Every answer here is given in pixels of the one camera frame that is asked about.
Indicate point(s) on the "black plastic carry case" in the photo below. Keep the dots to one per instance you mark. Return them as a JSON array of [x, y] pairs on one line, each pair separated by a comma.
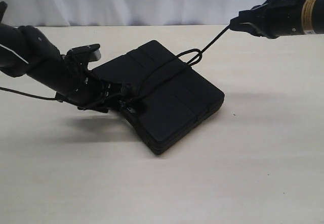
[[168, 98]]

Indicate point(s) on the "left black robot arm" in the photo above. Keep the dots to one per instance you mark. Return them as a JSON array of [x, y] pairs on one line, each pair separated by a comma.
[[25, 50]]

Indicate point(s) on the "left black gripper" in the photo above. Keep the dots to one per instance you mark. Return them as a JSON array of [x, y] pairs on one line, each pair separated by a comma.
[[88, 88]]

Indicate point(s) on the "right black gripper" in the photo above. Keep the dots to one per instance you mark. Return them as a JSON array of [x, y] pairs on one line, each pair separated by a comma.
[[271, 20]]

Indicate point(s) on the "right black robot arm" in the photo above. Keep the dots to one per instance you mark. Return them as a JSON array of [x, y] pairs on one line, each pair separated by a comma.
[[311, 17]]

